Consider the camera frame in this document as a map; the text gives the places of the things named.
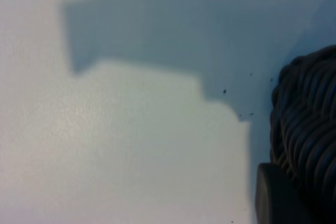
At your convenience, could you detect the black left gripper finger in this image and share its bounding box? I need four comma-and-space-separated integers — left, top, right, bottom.
255, 162, 316, 224

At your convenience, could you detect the dark brown woven basket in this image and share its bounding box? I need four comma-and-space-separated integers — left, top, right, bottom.
269, 45, 336, 224

